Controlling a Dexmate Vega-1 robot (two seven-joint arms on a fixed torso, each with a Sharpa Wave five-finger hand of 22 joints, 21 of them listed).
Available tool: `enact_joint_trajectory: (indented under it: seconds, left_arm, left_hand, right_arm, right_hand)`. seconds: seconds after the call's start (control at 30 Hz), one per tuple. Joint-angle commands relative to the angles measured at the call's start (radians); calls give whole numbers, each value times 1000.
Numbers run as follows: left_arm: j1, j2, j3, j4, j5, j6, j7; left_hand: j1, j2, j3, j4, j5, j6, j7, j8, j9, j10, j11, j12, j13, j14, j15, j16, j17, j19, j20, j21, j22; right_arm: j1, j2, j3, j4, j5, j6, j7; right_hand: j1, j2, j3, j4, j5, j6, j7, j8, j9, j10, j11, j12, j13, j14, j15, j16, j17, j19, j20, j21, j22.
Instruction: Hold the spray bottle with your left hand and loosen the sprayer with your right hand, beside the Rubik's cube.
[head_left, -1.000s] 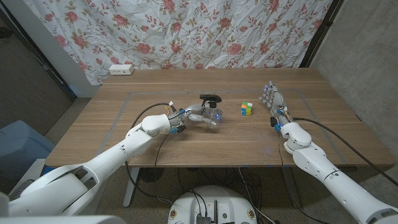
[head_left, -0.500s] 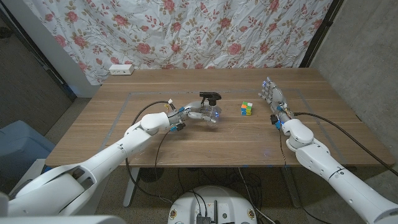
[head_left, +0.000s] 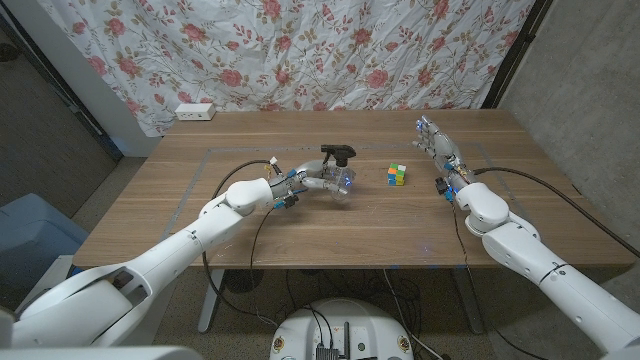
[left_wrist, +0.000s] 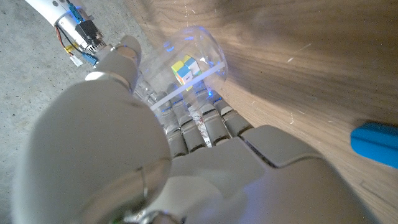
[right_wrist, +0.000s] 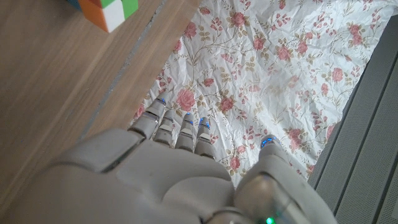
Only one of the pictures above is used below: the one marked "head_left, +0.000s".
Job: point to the black slanted wall bar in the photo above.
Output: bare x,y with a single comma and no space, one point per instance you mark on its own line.
90,125

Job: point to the white robot torso base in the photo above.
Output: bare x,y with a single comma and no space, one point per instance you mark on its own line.
350,320

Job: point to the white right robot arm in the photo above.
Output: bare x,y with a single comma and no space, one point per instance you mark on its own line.
550,275

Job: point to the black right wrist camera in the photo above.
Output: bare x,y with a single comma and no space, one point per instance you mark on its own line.
442,186

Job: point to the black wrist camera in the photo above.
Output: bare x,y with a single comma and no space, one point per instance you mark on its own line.
287,201
442,186

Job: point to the white table leg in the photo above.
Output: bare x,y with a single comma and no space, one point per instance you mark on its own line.
210,305
470,305

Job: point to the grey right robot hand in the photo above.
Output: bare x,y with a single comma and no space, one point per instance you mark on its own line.
442,147

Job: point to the black backdrop stand pole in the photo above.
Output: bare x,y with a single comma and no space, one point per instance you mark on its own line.
515,50

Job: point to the white floor platform blue pads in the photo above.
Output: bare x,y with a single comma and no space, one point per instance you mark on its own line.
55,272

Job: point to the white power strip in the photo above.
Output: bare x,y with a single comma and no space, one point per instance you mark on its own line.
195,111

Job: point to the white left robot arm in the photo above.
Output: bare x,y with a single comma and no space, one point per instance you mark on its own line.
190,245

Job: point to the floral print backdrop cloth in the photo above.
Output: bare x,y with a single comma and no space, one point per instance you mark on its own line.
300,50

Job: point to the blue plastic bin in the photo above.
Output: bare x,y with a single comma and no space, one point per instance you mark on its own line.
30,230

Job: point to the multicoloured Rubik's cube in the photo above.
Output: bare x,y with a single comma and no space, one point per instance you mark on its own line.
396,175

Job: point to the clear plastic spray bottle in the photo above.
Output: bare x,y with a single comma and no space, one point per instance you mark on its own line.
342,177

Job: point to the black round floor base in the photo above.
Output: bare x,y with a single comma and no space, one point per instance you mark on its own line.
244,281

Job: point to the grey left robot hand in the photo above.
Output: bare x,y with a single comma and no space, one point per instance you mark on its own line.
295,182

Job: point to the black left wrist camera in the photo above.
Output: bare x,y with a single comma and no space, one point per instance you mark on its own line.
287,201

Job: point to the black trigger sprayer head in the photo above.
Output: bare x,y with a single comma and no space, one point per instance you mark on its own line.
340,150

